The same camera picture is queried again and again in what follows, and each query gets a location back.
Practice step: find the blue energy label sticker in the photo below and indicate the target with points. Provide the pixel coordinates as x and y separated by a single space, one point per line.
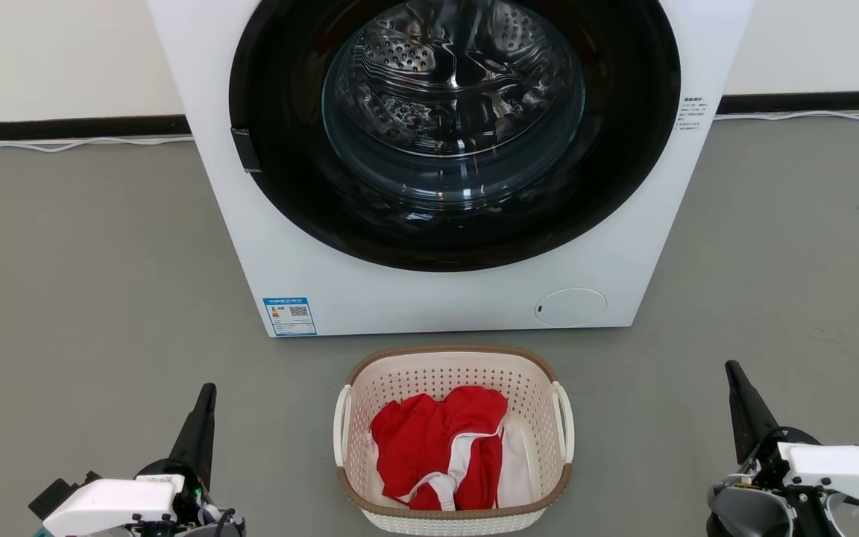
289 316

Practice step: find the red garment with white stripe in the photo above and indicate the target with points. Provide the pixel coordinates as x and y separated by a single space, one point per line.
422 440

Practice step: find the black round washer door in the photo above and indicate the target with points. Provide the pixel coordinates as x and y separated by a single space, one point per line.
280 149

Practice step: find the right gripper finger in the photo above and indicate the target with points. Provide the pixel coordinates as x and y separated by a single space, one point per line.
749 418

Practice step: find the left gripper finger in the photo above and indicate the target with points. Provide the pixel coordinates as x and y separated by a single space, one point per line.
197 432

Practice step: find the round white filter cover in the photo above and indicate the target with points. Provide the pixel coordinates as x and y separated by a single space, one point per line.
570 307

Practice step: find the cream plastic laundry basket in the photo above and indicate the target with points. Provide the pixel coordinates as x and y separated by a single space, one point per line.
534 380

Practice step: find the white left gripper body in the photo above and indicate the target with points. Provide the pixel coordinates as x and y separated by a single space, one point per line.
112 503

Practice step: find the small text label sticker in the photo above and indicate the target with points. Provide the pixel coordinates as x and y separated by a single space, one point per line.
692 112

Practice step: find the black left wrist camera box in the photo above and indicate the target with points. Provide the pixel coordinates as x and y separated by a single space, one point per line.
49 496

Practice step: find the white front-load washing machine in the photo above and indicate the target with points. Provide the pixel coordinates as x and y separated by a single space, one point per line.
414 298

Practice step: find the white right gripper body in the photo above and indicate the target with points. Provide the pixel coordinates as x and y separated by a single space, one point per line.
839 470

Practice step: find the steel washer drum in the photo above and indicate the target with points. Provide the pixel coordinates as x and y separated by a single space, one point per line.
452 82

